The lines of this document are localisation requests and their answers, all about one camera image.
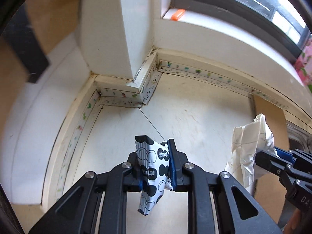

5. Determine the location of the white paper bag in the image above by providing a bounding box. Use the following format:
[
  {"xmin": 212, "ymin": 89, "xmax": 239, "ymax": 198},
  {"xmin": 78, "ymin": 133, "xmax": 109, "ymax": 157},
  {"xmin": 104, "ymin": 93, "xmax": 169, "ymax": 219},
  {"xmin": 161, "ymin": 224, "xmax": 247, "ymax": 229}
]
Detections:
[{"xmin": 224, "ymin": 114, "xmax": 269, "ymax": 195}]

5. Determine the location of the black white dotted wrapper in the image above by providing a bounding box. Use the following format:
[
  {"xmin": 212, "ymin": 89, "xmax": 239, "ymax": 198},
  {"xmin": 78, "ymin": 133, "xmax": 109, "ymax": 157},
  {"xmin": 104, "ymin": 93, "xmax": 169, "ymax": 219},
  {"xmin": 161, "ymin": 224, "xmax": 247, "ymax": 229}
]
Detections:
[{"xmin": 135, "ymin": 135, "xmax": 173, "ymax": 216}]

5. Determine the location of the right hand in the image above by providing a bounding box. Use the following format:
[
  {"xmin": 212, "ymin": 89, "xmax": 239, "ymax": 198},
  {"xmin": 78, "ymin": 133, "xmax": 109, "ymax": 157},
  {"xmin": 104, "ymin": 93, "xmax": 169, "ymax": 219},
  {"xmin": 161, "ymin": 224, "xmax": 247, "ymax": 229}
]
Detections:
[{"xmin": 283, "ymin": 209, "xmax": 302, "ymax": 234}]

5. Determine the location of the stainless steel sink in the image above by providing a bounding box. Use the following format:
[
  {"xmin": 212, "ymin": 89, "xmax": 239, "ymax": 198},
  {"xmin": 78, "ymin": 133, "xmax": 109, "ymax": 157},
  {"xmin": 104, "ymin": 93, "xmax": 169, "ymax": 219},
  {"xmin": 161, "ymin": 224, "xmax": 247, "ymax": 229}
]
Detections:
[{"xmin": 286, "ymin": 121, "xmax": 311, "ymax": 153}]

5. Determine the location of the brown cardboard sheet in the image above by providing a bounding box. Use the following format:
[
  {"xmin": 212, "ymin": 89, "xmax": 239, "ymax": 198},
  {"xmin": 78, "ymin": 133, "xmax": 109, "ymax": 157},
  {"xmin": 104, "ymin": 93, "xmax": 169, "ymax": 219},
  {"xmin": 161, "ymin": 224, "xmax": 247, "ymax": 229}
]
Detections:
[{"xmin": 253, "ymin": 95, "xmax": 289, "ymax": 223}]

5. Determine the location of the orange object on sill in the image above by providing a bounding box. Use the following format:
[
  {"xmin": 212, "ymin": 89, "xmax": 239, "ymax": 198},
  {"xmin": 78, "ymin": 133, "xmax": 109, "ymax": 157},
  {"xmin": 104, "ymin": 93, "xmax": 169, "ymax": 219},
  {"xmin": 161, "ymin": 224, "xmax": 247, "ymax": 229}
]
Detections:
[{"xmin": 170, "ymin": 9, "xmax": 185, "ymax": 21}]

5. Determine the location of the wooden cutting board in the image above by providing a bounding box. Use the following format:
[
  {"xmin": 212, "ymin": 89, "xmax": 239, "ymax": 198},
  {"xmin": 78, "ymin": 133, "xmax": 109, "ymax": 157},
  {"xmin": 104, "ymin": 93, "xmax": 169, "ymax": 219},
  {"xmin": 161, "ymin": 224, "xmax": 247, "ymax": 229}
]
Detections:
[{"xmin": 1, "ymin": 0, "xmax": 80, "ymax": 129}]

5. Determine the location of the window frame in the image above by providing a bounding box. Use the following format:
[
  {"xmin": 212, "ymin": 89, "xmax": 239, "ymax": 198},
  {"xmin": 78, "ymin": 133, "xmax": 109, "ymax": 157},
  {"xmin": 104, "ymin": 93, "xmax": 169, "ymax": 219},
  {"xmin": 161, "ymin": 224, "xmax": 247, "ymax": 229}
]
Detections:
[{"xmin": 171, "ymin": 0, "xmax": 311, "ymax": 63}]

